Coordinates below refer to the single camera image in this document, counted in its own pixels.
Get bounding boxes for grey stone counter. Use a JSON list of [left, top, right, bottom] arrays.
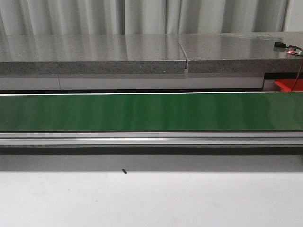
[[0, 32, 303, 74]]

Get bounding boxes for green conveyor belt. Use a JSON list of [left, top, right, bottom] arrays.
[[0, 92, 303, 132]]

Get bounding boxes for red plastic bin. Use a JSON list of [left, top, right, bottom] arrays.
[[274, 79, 303, 92]]

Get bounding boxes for black sensor box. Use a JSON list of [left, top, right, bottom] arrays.
[[274, 42, 287, 48]]

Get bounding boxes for small circuit board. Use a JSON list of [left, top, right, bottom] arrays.
[[286, 48, 303, 57]]

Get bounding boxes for white curtain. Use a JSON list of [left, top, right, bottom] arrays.
[[0, 0, 303, 35]]

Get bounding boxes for aluminium conveyor frame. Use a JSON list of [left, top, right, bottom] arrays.
[[0, 132, 303, 147]]

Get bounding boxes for thin red wire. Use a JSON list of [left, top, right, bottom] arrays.
[[290, 61, 303, 92]]

